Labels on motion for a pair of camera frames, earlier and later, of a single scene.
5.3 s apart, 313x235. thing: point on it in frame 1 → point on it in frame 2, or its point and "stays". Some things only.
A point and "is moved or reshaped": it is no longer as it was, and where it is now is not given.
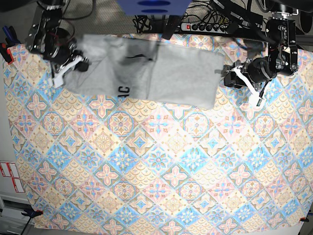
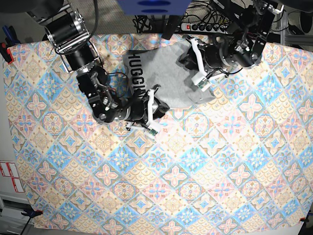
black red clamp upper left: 6,53 stays
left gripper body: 74,58 → 139,110
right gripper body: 259,69 → 210,55
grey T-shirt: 142,68 is moved or reshaped
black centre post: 170,26 stays
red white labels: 10,170 stays
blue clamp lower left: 31,213 stays
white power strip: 203,28 stays
